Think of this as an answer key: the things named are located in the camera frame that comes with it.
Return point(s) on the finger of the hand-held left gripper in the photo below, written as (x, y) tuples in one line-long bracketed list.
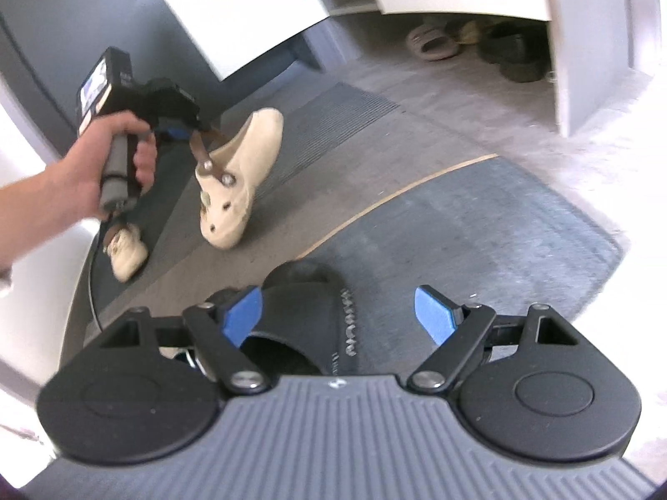
[(180, 132)]

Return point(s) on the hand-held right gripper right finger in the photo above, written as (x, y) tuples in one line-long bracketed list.
[(435, 317)]

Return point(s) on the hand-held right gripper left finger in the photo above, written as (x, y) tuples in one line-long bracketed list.
[(242, 317)]

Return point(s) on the black slide sandal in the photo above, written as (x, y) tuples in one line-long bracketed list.
[(307, 317)]

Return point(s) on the shoe cabinet with grey shelves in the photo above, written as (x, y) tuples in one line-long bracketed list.
[(589, 36)]

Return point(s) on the person's left forearm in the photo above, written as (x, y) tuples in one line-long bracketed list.
[(23, 213)]

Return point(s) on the dark shoes under cabinet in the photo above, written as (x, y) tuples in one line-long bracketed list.
[(513, 52)]

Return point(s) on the person's left hand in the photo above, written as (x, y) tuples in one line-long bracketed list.
[(78, 172)]

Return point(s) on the grey floor mat tan edge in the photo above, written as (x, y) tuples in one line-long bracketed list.
[(469, 229)]

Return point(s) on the beige sandals under cabinet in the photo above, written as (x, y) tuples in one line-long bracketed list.
[(432, 41)]

